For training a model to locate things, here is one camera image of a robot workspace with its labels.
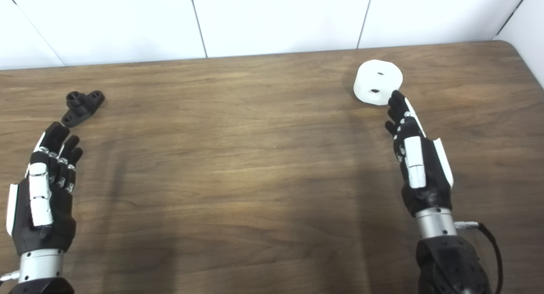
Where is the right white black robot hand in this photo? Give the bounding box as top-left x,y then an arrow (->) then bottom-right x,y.
385,90 -> 454,218

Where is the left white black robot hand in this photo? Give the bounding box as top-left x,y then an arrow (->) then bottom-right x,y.
6,122 -> 84,256

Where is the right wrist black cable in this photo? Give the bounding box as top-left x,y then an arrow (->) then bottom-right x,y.
454,220 -> 504,294

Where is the round white piece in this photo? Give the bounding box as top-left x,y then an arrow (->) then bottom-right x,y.
353,59 -> 403,106

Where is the black flanged holder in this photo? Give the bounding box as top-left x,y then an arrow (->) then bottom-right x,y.
62,90 -> 105,128

